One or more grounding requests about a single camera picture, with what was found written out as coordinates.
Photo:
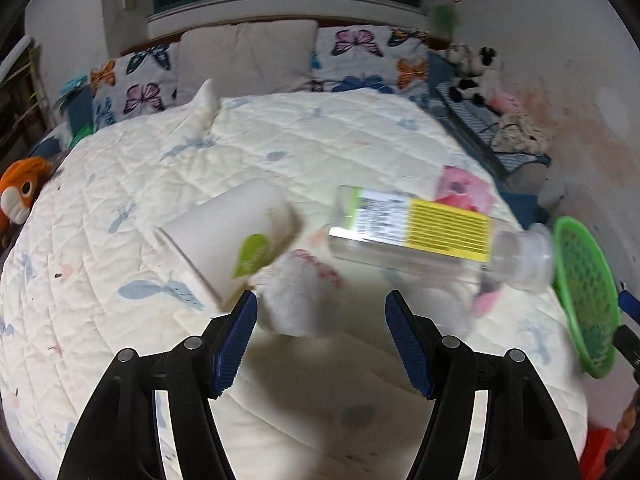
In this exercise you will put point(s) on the large butterfly print pillow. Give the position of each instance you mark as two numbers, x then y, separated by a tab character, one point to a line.
370	60

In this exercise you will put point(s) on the pink packet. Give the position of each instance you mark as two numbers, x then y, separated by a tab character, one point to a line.
465	192

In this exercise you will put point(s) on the spotted beige cloth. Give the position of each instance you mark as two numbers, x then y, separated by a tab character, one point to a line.
520	132

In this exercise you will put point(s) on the teal plastic object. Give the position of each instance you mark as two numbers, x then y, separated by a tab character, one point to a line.
75	85

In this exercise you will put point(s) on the clear bottle with yellow label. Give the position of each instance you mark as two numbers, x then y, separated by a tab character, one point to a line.
425	230

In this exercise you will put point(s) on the red plastic stool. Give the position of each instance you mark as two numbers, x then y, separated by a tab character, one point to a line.
602	447

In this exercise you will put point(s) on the wide grey pillow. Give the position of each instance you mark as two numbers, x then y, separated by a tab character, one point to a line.
277	55

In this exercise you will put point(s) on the white paper cup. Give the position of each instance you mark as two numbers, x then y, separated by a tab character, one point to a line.
225	240

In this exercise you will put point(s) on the small butterfly print pillow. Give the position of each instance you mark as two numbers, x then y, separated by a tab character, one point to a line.
135	85

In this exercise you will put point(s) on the blue striped mat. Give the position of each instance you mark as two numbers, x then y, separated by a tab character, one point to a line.
475	120

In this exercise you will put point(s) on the wall switch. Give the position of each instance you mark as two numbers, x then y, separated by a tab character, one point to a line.
129	4

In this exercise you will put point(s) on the black and white plush toy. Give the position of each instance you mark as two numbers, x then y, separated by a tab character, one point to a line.
472	75

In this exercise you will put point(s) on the white paper wrapper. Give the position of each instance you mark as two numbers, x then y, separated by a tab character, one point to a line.
300	295

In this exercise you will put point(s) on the green plastic basket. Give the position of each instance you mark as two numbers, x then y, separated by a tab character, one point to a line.
587	280

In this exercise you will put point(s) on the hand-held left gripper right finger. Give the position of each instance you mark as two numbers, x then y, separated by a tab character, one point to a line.
407	345

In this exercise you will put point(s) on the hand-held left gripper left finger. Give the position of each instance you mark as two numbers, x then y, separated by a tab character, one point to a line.
235	340

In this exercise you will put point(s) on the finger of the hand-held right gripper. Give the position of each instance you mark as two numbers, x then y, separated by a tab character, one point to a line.
631	306
630	347

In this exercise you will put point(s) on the pink plush toy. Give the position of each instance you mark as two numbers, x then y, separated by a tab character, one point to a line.
505	102

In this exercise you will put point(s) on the orange plush toy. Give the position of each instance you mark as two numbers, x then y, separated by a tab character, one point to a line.
22	185

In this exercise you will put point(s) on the narrow grey pillow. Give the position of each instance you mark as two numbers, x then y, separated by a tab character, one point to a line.
207	62

